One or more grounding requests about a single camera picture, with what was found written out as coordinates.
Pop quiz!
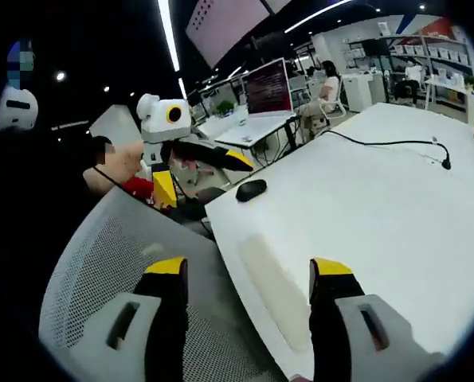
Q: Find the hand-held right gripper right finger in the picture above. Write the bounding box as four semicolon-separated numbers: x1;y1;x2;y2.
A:
308;256;441;382

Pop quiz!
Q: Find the person's left hand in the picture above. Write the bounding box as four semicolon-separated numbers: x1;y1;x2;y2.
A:
116;141;144;181

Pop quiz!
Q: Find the grey mesh office chair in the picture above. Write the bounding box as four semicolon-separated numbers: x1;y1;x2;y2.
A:
39;186;293;382

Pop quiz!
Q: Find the white worn device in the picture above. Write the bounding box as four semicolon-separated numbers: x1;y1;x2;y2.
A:
0;86;39;131

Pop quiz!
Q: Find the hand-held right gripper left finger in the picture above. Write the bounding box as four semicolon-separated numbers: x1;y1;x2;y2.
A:
67;256;190;382

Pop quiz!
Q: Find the row of white storage bins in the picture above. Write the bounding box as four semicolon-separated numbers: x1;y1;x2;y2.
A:
394;44;468;63

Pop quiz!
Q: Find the person's black shirt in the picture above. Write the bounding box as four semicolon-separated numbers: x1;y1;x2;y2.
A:
0;129;120;347

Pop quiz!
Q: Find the black computer mouse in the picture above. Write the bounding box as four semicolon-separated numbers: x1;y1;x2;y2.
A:
236;179;268;202

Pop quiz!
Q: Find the white low cabinet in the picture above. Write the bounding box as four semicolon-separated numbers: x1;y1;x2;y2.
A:
342;72;386;113

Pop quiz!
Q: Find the metal storage shelf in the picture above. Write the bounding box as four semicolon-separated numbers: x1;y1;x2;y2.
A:
346;34;471;100

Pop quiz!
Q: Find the white laptop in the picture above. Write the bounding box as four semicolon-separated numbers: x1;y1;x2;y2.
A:
214;57;298;149

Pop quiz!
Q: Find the black power cable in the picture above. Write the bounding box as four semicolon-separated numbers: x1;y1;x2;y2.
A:
327;130;452;171

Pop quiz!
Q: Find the long ceiling strip light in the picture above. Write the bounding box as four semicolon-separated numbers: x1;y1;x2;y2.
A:
283;0;354;34
156;0;182;73

